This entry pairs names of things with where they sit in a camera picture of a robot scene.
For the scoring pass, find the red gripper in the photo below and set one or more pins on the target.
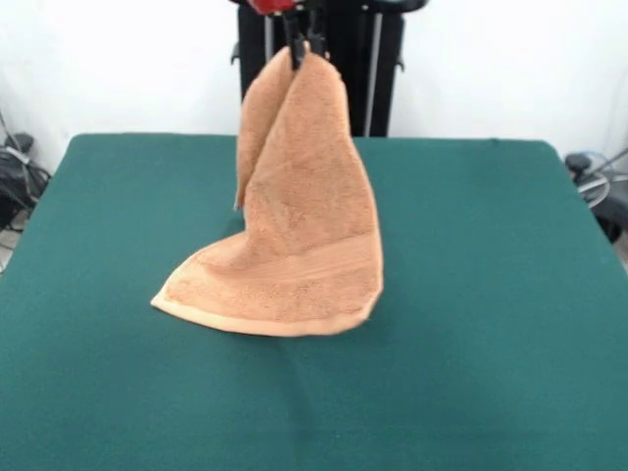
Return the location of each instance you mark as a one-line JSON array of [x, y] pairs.
[[270, 5]]

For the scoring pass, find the tan terry towel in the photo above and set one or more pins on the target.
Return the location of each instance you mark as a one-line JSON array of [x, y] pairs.
[[304, 221]]

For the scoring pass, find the black wheeled stand base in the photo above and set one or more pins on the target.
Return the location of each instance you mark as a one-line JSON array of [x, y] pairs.
[[15, 181], [613, 206]]

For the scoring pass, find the dark green table cloth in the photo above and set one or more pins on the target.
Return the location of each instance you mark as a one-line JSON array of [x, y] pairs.
[[490, 343]]

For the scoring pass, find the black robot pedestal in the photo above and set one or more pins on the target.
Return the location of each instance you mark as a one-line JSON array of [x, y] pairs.
[[373, 73]]

